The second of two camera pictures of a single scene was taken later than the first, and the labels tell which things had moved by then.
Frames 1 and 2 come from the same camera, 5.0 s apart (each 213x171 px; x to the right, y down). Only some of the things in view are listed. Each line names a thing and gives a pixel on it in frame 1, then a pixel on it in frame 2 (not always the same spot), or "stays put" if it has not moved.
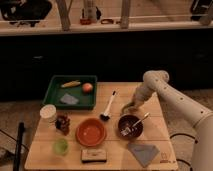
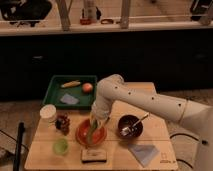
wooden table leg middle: [125, 14] stays put
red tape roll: [106, 21] stays put
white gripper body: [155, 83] → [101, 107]
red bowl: [90, 132] stays put
